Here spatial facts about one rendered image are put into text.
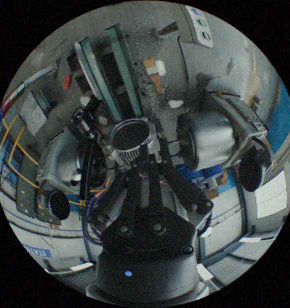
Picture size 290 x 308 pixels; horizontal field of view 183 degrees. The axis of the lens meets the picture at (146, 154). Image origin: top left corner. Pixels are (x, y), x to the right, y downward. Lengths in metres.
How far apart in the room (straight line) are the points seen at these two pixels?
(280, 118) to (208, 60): 5.04
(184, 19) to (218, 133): 0.37
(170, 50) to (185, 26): 0.27
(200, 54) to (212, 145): 0.45
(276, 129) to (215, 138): 5.25
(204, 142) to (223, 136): 0.09
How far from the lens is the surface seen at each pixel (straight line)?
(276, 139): 5.56
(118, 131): 0.44
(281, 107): 5.48
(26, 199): 3.28
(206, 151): 0.35
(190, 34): 0.26
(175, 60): 0.52
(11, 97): 0.43
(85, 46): 0.41
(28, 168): 3.32
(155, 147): 0.35
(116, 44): 0.37
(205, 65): 0.60
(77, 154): 0.43
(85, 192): 0.30
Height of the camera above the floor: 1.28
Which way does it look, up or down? 33 degrees down
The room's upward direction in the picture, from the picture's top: 171 degrees clockwise
